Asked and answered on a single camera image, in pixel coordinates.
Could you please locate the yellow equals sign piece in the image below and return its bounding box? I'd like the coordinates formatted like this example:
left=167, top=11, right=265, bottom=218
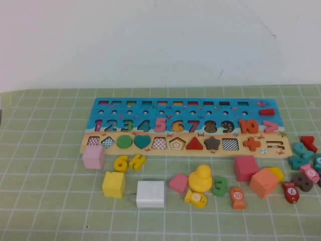
left=128, top=153, right=146, bottom=172

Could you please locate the yellow number six piece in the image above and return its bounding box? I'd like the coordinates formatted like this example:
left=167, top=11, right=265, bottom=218
left=113, top=155, right=130, bottom=173

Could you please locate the pink number five piece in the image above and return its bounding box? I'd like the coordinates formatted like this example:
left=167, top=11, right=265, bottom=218
left=154, top=116, right=168, bottom=133

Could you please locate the teal heart piece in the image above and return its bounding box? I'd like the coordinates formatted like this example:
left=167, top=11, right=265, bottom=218
left=133, top=135, right=151, bottom=150

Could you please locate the blue wooden number puzzle board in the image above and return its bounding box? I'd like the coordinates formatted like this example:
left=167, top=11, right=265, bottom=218
left=79, top=97, right=293, bottom=158

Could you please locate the green circle piece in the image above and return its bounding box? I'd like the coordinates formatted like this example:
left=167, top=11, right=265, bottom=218
left=116, top=135, right=133, bottom=149

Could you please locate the red triangle piece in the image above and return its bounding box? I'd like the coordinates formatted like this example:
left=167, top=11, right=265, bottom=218
left=186, top=137, right=204, bottom=151

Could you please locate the brown star piece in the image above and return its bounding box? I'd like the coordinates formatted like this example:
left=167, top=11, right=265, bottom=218
left=203, top=136, right=221, bottom=151

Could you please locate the orange number ten piece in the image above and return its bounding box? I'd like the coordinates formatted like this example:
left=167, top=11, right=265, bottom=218
left=238, top=118, right=259, bottom=135

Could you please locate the green number three piece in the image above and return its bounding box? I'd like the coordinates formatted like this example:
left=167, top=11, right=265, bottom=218
left=212, top=176, right=228, bottom=197

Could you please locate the orange plus sign piece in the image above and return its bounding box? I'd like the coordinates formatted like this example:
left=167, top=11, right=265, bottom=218
left=243, top=137, right=261, bottom=152

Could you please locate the pink greater-than sign piece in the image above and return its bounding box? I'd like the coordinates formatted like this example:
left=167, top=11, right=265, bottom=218
left=262, top=120, right=279, bottom=134

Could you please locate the teal number four piece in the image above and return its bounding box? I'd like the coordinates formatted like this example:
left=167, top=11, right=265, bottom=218
left=288, top=155, right=311, bottom=173

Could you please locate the teal number two piece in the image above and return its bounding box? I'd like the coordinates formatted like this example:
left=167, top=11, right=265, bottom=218
left=292, top=142, right=315, bottom=159

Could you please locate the red number seven piece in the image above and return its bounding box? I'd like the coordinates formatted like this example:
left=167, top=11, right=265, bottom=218
left=300, top=136, right=317, bottom=153

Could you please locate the brown number eight piece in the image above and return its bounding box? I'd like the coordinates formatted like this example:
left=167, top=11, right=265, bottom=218
left=292, top=173, right=314, bottom=193

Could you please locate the pink trapezoid block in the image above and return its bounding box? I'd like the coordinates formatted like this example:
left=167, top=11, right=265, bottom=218
left=168, top=173, right=189, bottom=195

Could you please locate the yellow rubber duck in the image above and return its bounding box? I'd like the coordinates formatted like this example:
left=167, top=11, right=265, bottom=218
left=188, top=164, right=213, bottom=193

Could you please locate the white power adapter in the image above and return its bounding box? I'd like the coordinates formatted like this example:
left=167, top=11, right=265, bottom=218
left=129, top=180, right=166, bottom=208

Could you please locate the light pink wooden cube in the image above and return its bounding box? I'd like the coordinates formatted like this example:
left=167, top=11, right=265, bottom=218
left=82, top=145, right=105, bottom=170

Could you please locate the yellow wooden cube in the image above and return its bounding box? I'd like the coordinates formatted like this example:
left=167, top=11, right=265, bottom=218
left=102, top=171, right=126, bottom=199

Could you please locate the yellow wooden fish nine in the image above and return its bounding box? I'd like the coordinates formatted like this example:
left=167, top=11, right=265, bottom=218
left=184, top=189, right=208, bottom=208

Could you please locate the deep pink wooden cube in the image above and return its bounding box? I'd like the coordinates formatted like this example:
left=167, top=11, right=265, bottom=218
left=233, top=155, right=260, bottom=183

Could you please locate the orange wooden fish ten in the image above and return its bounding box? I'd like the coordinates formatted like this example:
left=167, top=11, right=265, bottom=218
left=230, top=186, right=247, bottom=210

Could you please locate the orange wooden cube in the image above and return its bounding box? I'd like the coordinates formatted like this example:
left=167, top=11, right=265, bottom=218
left=249, top=167, right=280, bottom=199

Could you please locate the yellow pentagon block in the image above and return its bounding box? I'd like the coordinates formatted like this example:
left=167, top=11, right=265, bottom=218
left=266, top=167, right=285, bottom=183

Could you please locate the red wooden fish seven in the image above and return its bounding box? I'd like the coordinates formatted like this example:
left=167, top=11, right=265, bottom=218
left=281, top=181, right=300, bottom=204

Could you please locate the pink wooden fish five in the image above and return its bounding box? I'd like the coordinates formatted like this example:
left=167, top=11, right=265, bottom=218
left=298, top=163, right=320, bottom=183

